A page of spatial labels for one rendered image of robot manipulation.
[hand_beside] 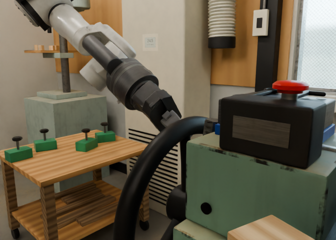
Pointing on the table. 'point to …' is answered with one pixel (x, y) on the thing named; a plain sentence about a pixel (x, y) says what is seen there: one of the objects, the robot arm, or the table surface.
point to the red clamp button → (290, 86)
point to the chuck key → (311, 94)
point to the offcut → (267, 231)
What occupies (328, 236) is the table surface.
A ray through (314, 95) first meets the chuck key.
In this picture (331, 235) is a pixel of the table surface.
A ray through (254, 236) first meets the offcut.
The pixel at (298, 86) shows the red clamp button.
